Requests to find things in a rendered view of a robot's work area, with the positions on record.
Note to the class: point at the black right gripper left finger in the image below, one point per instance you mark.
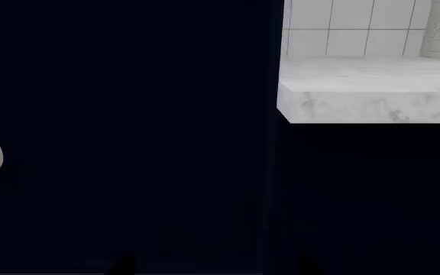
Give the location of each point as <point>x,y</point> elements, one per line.
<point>123,266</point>

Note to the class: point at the dark navy base cabinet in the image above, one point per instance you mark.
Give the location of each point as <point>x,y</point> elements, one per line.
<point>373,194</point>

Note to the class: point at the white marble countertop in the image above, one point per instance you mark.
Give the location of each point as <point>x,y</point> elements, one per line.
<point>373,88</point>

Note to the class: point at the dark navy cabinet door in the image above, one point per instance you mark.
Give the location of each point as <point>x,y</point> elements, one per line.
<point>128,114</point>

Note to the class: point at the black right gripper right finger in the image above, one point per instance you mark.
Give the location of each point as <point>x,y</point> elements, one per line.
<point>307,266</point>

